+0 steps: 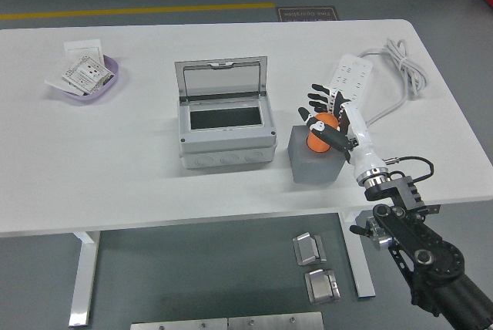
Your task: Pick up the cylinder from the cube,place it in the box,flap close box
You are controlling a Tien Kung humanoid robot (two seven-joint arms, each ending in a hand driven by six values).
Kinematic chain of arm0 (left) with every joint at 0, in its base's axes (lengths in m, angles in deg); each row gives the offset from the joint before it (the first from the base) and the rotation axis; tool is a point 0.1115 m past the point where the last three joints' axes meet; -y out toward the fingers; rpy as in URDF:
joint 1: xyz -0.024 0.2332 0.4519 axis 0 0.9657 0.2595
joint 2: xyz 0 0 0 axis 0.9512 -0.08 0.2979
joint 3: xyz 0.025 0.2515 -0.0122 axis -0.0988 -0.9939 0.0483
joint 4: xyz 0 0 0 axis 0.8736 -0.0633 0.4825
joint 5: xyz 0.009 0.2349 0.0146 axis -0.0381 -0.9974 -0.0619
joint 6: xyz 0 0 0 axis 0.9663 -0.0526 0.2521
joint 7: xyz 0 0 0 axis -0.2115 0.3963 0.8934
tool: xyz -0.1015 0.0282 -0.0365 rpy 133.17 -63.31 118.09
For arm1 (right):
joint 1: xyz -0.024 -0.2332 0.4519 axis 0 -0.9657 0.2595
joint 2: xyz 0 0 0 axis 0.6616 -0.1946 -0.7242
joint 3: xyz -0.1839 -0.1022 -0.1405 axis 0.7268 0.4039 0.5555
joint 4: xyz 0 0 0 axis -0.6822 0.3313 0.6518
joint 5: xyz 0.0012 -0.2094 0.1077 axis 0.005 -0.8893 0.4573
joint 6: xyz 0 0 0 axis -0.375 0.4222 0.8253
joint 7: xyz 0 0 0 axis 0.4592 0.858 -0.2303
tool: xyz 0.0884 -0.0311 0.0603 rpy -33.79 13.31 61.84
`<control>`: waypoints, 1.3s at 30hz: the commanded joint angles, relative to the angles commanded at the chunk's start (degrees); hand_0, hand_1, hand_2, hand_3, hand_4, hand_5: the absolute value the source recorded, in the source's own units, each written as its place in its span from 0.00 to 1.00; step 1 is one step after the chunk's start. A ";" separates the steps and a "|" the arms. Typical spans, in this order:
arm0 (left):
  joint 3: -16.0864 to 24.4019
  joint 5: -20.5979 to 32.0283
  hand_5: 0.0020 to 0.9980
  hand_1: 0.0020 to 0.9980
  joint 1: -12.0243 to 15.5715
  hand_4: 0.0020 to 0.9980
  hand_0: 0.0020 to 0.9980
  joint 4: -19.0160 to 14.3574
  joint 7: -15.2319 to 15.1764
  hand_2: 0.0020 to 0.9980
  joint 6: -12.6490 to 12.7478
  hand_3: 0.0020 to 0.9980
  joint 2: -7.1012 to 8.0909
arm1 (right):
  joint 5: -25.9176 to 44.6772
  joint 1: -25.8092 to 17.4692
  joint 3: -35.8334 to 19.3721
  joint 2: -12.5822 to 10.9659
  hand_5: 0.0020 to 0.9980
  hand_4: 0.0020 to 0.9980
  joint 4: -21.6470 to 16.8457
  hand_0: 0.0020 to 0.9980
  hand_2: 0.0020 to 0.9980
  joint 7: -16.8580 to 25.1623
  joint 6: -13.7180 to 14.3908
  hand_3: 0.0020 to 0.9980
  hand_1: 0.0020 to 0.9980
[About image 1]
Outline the white power strip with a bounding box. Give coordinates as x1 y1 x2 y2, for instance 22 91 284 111
326 54 374 109

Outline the grey electrical box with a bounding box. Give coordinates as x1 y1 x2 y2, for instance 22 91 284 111
174 56 278 170

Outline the white table leg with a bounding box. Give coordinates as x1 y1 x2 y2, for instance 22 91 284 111
338 210 377 299
68 231 102 327

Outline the grey cube with round hole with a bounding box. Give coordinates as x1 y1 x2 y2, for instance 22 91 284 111
287 124 350 184

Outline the white flat plate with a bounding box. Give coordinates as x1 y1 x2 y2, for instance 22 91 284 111
44 75 84 96

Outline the brown floor sign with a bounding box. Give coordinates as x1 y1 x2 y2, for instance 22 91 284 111
275 5 341 22

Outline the white switch plate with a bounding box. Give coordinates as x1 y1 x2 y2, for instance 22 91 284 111
63 39 104 67

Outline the white wall socket panel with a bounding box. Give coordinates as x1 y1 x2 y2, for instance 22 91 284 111
59 56 116 95

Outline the orange cylinder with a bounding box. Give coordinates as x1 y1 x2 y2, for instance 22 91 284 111
307 113 340 153

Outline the silver metal floor box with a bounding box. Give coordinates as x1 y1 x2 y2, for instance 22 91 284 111
291 231 327 267
304 268 342 305

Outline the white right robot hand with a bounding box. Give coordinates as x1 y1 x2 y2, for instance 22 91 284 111
298 82 388 187

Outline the grey metal base plate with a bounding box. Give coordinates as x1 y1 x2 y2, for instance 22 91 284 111
129 317 229 330
227 311 324 330

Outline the white power cord with plug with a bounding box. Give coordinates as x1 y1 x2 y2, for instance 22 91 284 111
356 39 428 126

